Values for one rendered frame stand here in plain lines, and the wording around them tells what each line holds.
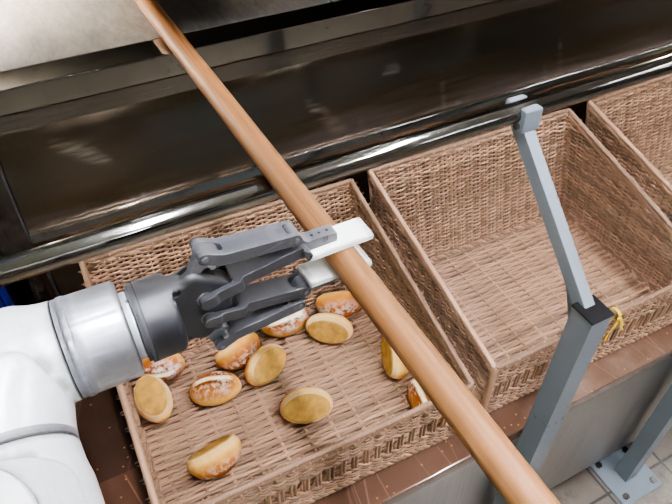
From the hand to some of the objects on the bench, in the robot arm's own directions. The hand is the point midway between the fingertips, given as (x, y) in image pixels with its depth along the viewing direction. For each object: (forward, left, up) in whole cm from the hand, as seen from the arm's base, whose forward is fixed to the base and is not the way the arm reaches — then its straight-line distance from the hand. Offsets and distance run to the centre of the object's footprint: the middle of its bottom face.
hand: (335, 251), depth 62 cm
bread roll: (-15, +19, -61) cm, 65 cm away
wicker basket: (+60, +27, -62) cm, 91 cm away
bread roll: (+8, +41, -59) cm, 72 cm away
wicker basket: (+2, +27, -62) cm, 68 cm away
